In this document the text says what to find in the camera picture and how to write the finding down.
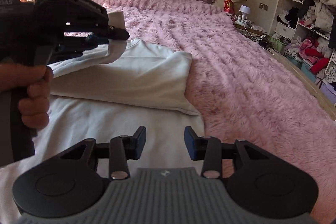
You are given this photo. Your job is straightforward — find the white sweatshirt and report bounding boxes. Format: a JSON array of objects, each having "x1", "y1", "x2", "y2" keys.
[{"x1": 0, "y1": 9, "x2": 206, "y2": 224}]

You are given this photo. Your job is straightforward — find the hanging clothes pile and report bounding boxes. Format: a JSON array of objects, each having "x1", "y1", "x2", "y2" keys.
[{"x1": 298, "y1": 0, "x2": 335, "y2": 49}]

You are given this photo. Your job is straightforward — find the person's left hand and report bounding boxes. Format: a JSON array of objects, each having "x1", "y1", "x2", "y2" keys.
[{"x1": 1, "y1": 63, "x2": 54, "y2": 130}]

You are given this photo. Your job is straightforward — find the pink fluffy blanket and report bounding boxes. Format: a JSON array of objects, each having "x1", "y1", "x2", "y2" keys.
[{"x1": 92, "y1": 0, "x2": 335, "y2": 223}]

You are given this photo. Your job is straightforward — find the green storage basket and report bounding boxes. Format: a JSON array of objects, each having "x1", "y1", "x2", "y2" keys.
[{"x1": 270, "y1": 36, "x2": 289, "y2": 54}]

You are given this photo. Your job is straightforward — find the wooden bedside table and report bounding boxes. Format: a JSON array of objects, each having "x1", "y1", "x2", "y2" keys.
[{"x1": 234, "y1": 22, "x2": 267, "y2": 36}]

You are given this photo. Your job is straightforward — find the red snack bag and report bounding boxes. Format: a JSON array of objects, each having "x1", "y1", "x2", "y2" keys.
[{"x1": 223, "y1": 0, "x2": 235, "y2": 15}]

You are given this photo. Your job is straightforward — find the white table lamp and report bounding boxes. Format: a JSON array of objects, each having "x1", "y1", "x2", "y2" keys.
[{"x1": 238, "y1": 5, "x2": 251, "y2": 25}]

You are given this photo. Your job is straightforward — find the white open wardrobe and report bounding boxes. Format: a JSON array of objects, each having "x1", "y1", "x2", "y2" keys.
[{"x1": 270, "y1": 0, "x2": 335, "y2": 104}]

